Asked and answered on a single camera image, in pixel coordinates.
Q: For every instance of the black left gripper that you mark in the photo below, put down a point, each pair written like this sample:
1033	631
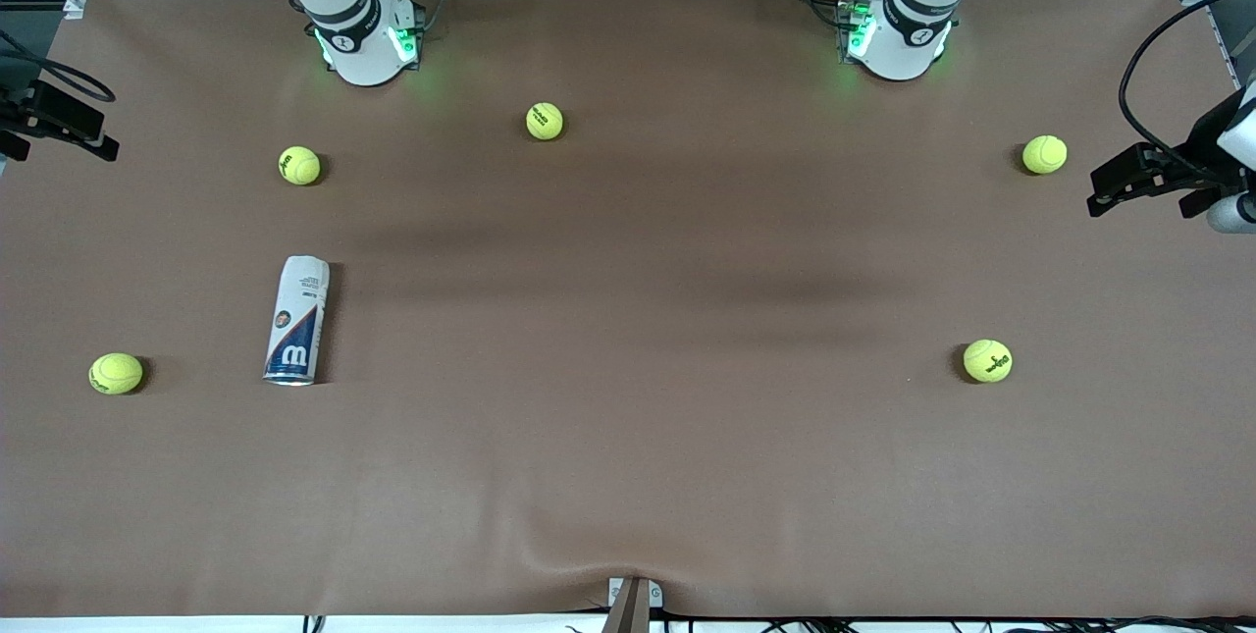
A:
1203	144

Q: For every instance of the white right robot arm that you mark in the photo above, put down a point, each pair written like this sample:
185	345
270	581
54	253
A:
353	25

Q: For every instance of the white metal bracket plate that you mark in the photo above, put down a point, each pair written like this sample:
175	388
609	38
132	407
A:
655	594

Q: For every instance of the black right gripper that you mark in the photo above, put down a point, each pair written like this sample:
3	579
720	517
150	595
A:
37	109

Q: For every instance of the white blue tennis ball can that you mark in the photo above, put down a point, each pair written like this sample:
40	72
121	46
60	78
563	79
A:
296	319

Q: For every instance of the yellow tennis ball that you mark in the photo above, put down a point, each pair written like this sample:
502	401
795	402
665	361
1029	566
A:
299	165
116	373
987	360
545	121
1044	154

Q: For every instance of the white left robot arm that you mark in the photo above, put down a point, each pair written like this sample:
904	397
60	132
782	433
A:
913	25

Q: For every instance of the brown camera support bar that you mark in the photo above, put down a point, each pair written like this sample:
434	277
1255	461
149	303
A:
628	613

